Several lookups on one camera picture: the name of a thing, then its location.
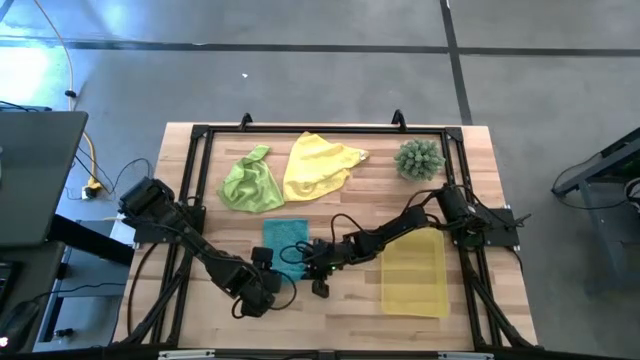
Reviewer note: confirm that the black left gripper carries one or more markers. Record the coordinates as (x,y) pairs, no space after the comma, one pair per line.
(262,287)

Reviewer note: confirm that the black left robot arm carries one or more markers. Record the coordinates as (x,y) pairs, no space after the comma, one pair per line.
(200,245)

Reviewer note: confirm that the yellow power plug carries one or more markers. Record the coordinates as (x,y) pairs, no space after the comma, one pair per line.
(91,190)

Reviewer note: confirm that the black aluminium table frame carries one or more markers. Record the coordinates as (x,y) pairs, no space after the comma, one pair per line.
(325,129)

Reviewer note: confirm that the silver table edge bracket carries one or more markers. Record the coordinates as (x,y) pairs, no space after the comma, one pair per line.
(465,356)
(186,355)

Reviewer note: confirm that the white sheet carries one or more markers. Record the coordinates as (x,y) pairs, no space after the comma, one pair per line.
(121,231)

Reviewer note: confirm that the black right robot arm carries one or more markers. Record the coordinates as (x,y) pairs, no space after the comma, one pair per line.
(395,232)

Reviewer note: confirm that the artificial green potted plant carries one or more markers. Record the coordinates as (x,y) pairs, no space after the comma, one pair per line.
(419,160)

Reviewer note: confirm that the dark side table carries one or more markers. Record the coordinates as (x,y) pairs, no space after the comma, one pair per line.
(580,180)

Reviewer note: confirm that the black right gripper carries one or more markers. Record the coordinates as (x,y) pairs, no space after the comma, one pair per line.
(330,257)

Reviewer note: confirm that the small black connector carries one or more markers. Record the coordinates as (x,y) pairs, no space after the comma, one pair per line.
(64,332)

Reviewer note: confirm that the green microfiber towel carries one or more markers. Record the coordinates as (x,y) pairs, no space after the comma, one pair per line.
(250,187)

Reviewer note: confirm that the yellow translucent plastic basket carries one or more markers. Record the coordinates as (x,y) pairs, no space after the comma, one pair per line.
(415,280)

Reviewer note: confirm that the teal microfiber towel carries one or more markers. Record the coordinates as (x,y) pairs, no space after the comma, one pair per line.
(285,232)

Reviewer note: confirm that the black frame bracket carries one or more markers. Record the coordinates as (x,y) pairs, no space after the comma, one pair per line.
(245,121)
(398,119)

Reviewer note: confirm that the yellow microfiber towel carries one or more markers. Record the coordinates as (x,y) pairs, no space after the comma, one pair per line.
(315,170)

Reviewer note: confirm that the grey metal shelf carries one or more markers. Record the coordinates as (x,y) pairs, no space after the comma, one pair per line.
(95,270)

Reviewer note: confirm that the black computer mouse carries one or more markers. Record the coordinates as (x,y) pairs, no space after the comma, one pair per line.
(20,320)

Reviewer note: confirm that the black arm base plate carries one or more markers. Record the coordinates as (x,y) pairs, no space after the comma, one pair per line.
(150,236)
(505,227)

